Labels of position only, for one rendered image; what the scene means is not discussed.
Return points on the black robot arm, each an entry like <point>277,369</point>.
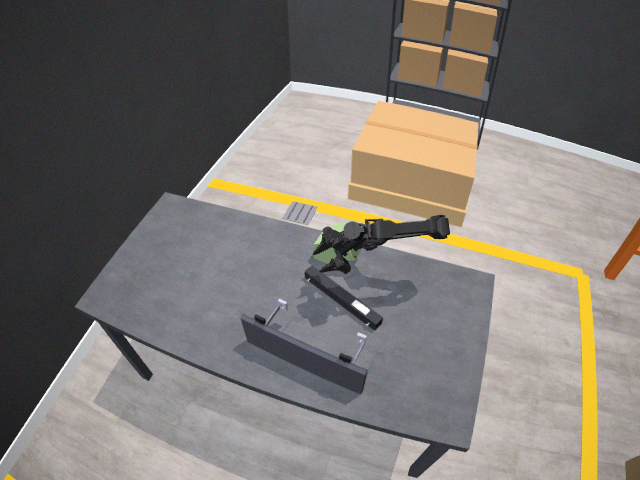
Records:
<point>384,230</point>

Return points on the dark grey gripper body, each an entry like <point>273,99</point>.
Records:
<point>341,263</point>

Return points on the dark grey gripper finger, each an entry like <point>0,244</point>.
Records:
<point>329,267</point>
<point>322,246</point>

